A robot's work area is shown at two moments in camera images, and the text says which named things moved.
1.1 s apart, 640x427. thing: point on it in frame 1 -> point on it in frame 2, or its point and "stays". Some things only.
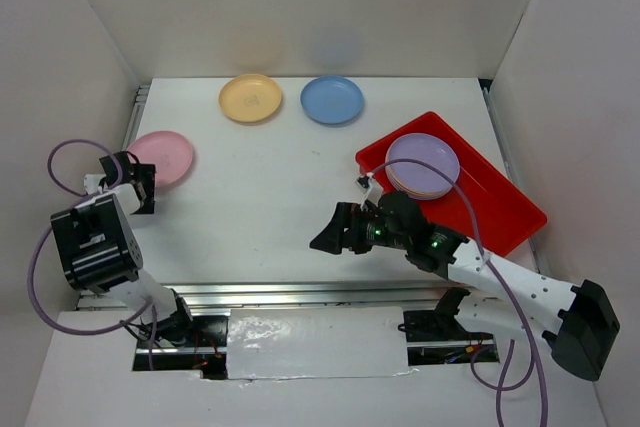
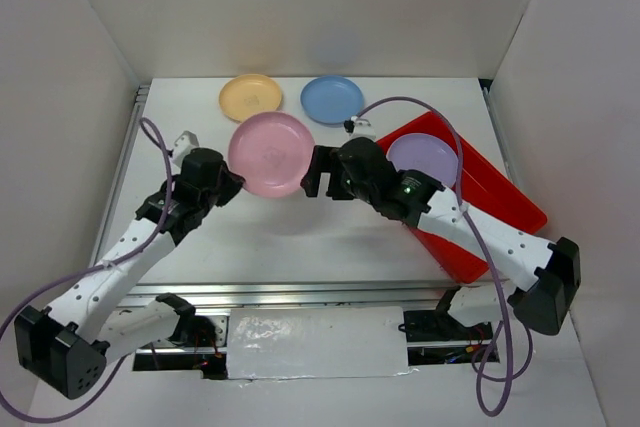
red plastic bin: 507,216 stays
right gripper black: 331,237 -> 321,161
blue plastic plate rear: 332,100 stays
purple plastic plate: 429,149 stays
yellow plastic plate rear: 250,97 stays
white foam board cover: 316,343 stays
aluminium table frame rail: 209,295 stays
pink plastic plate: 169,152 -> 272,152
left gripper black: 146,174 -> 234,184
